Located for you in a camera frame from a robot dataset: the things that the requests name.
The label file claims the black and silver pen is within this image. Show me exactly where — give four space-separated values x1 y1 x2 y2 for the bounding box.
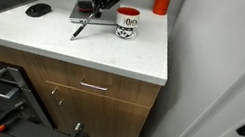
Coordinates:
69 2 103 45

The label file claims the white mug with orange interior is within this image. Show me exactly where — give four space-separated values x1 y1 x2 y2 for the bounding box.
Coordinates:
112 5 142 43

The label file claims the grey closed laptop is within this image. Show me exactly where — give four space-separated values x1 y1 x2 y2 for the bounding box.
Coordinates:
68 0 123 31

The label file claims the black computer mouse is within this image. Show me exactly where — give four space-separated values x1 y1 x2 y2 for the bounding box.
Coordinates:
24 0 53 21

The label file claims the wooden drawer front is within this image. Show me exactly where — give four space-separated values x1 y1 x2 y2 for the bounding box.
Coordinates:
30 54 164 110

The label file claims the wooden base cabinet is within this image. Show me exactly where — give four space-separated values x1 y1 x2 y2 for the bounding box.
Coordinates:
0 42 165 137

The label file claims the wooden cabinet door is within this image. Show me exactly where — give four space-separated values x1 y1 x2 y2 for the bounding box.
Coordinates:
36 79 154 137

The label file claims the silver drawer handle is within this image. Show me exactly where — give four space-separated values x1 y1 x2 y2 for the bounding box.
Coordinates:
78 76 111 93

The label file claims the small silver door handle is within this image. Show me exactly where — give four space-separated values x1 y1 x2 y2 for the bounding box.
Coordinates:
57 96 66 107
50 86 59 96

